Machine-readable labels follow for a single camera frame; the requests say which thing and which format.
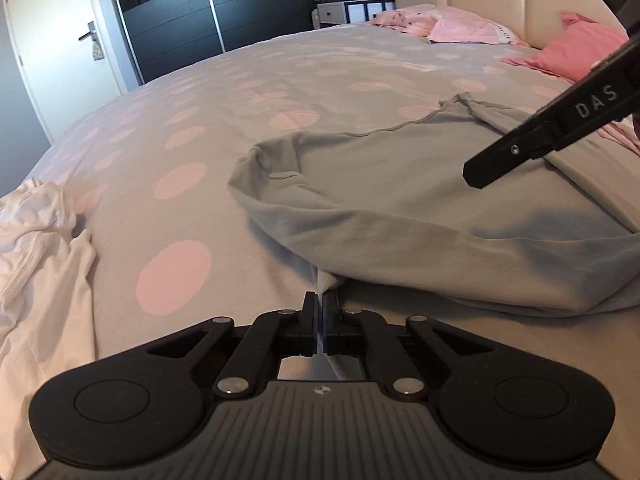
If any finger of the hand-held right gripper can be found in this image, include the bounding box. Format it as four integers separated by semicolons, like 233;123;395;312
462;101;561;190

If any white room door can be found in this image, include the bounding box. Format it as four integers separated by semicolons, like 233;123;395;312
0;0;128;143

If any light pink printed pillow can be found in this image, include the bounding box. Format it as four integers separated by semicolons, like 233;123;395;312
370;4;531;48

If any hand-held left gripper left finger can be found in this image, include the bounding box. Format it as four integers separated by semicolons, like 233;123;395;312
146;291;318;402

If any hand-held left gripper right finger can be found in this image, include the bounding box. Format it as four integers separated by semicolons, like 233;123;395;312
322;292;493;402

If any plain pink pillow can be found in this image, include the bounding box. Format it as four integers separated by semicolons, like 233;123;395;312
501;10;630;83

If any pale pink folded garment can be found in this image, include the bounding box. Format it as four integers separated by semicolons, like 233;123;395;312
597;115;640;153

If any black sliding-door wardrobe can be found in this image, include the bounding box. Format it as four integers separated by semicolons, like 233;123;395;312
97;0;346;86

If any grey pink-dotted bed sheet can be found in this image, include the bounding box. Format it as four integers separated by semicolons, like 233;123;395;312
0;22;640;396

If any grey long-sleeve shirt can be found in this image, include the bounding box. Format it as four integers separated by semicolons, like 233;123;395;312
226;91;640;317

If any white crumpled garment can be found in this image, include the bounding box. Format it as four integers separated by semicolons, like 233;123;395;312
0;180;98;466

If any white nightstand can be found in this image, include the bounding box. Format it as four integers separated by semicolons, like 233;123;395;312
316;0;397;27

